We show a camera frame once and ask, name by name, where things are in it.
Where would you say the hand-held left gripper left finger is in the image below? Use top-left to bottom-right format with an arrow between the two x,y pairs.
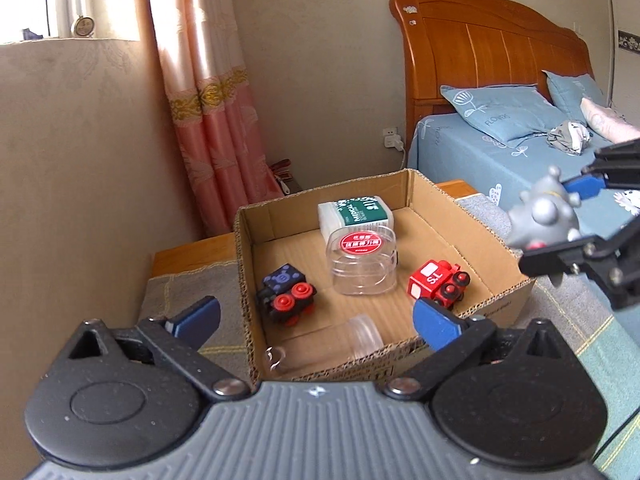
65,296 -> 251,403

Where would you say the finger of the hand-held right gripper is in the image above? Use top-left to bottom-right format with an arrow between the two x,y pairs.
564,137 -> 640,202
517,220 -> 640,312

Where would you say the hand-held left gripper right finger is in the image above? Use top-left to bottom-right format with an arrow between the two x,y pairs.
387,297 -> 571,403

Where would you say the grey toy monster figure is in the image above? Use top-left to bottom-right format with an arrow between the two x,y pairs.
507,165 -> 584,252

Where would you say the red toy train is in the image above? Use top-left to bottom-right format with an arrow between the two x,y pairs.
406,259 -> 472,312

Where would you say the black toy train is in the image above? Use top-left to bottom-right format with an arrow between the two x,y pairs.
256,262 -> 320,326

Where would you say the clear plastic jar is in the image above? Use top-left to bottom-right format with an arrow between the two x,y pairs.
262,314 -> 385,379

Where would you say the brown cardboard box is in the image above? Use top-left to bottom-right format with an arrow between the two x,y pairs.
234,168 -> 537,384

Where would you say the clear round red-label container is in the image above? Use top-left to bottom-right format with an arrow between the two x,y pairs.
324,226 -> 399,295

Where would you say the white plastic container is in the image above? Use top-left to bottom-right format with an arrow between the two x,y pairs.
317,196 -> 396,247

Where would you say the crumpled grey cloth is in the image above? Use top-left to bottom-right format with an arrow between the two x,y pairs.
546,120 -> 591,156

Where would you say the pale pink pillow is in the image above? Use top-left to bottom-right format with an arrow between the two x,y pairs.
580,97 -> 640,144

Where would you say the blue floral pillow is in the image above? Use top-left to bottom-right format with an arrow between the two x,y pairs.
440,84 -> 569,149
542,70 -> 609,112

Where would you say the blue floral bed sheet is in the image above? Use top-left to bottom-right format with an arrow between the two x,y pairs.
414,110 -> 640,252

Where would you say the wooden bed blue sheet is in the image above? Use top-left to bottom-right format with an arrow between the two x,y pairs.
389,0 -> 596,162

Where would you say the dark red floor item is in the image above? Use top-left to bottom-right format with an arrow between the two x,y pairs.
270,159 -> 304,196

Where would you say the pink patterned curtain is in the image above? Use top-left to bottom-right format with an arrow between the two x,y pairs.
147,0 -> 287,239

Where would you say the small round clock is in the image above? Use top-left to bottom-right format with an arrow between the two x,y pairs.
70,14 -> 96,39

